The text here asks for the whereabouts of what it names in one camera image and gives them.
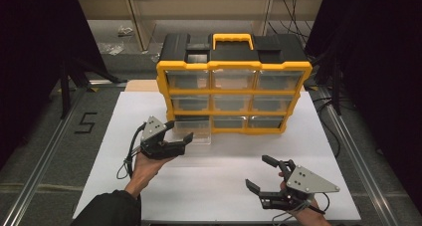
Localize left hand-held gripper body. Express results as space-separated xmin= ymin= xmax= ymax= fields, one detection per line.
xmin=139 ymin=114 xmax=186 ymax=161

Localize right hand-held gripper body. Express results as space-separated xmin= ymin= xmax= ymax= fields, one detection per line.
xmin=258 ymin=158 xmax=341 ymax=211

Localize clear plastic drawer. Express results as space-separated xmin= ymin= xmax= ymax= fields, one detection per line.
xmin=171 ymin=118 xmax=213 ymax=146

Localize yellow black organizer cabinet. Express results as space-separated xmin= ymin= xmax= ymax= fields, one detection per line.
xmin=155 ymin=32 xmax=314 ymax=136

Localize person's right hand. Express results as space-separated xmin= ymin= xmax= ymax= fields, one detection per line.
xmin=288 ymin=205 xmax=333 ymax=226

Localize person's left hand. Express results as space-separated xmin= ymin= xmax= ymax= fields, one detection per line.
xmin=130 ymin=151 xmax=174 ymax=189

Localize light wooden board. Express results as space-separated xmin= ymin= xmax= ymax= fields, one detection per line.
xmin=124 ymin=79 xmax=161 ymax=94

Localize crumpled clear plastic bag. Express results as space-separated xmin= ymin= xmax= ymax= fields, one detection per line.
xmin=116 ymin=24 xmax=134 ymax=38
xmin=97 ymin=41 xmax=125 ymax=57

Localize black tripod stand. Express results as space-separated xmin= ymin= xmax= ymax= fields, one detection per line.
xmin=59 ymin=56 xmax=128 ymax=119

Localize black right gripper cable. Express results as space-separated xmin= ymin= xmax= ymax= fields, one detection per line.
xmin=272 ymin=191 xmax=331 ymax=226

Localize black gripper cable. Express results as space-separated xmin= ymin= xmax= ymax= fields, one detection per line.
xmin=272 ymin=191 xmax=331 ymax=226
xmin=115 ymin=121 xmax=147 ymax=181

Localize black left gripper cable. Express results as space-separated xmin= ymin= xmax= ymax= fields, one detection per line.
xmin=115 ymin=121 xmax=147 ymax=181

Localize metal floor rail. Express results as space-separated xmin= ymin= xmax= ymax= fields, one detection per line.
xmin=0 ymin=86 xmax=88 ymax=226
xmin=316 ymin=86 xmax=404 ymax=226

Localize black floor cable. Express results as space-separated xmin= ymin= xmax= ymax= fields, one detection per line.
xmin=312 ymin=96 xmax=343 ymax=159

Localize hanging black cables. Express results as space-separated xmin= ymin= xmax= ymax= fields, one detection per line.
xmin=268 ymin=0 xmax=315 ymax=38

